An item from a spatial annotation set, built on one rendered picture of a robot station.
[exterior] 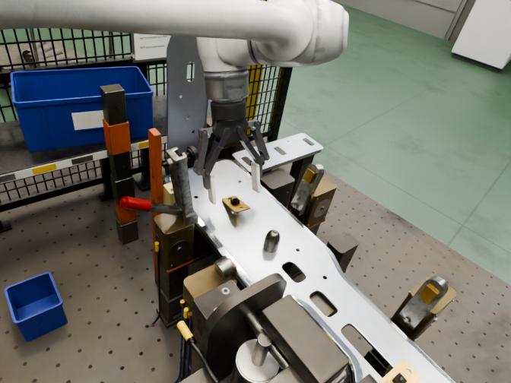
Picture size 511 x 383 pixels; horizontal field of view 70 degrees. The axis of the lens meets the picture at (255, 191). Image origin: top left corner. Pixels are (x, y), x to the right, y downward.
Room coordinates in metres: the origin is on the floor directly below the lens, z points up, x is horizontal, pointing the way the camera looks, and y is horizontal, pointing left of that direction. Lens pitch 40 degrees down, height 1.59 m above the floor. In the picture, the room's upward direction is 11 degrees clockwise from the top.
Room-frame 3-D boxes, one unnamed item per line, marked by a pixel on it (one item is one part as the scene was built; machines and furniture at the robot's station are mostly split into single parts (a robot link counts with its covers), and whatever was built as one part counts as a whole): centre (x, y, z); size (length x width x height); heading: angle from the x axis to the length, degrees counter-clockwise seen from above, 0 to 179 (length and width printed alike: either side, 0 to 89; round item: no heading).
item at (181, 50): (0.83, 0.21, 1.17); 0.12 x 0.01 x 0.34; 134
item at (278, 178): (0.83, -0.06, 0.84); 0.12 x 0.07 x 0.28; 134
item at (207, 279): (0.36, 0.06, 0.88); 0.11 x 0.07 x 0.37; 134
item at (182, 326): (0.24, 0.04, 1.09); 0.10 x 0.01 x 0.01; 44
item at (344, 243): (0.62, -0.24, 0.84); 0.10 x 0.05 x 0.29; 134
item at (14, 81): (0.81, 0.47, 1.09); 0.30 x 0.17 x 0.13; 125
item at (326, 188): (0.74, -0.16, 0.87); 0.12 x 0.07 x 0.35; 134
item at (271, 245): (0.54, -0.06, 1.02); 0.03 x 0.03 x 0.07
